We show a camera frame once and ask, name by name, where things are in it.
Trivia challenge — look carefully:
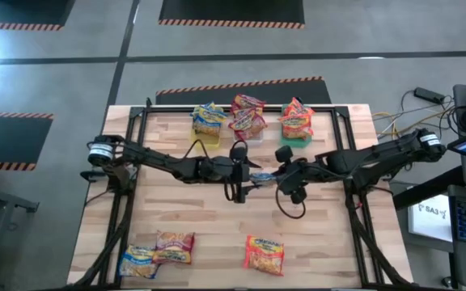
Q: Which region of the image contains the black hazard-striped floor mat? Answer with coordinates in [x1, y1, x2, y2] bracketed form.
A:
[0, 0, 76, 32]
[0, 112, 55, 172]
[159, 0, 306, 30]
[155, 75, 332, 106]

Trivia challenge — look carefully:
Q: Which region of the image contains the grey side table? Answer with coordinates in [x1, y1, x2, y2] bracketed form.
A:
[0, 181, 40, 291]

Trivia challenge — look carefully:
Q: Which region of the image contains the black desk beam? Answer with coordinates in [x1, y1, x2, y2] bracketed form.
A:
[392, 164, 466, 211]

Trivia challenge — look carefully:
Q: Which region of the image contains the black aluminium extrusion frame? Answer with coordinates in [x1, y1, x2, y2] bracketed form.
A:
[66, 96, 416, 291]

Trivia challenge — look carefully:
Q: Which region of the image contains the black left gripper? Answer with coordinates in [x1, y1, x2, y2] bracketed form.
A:
[224, 145, 264, 204]

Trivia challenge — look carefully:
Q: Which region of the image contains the green plastic container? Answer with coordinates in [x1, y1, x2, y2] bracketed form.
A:
[279, 103, 314, 149]

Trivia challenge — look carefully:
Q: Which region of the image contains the white SA3 sign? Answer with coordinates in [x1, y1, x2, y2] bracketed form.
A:
[407, 193, 453, 243]

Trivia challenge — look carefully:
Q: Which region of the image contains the yellow plastic container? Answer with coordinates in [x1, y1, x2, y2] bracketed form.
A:
[188, 128, 222, 149]

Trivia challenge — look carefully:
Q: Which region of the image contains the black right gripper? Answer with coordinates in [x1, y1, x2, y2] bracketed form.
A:
[273, 145, 313, 205]

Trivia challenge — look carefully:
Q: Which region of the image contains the black power adapter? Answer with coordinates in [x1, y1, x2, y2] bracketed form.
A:
[413, 86, 447, 105]

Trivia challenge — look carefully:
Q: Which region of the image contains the clear plastic container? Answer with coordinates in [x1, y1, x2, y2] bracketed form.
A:
[231, 129, 265, 146]

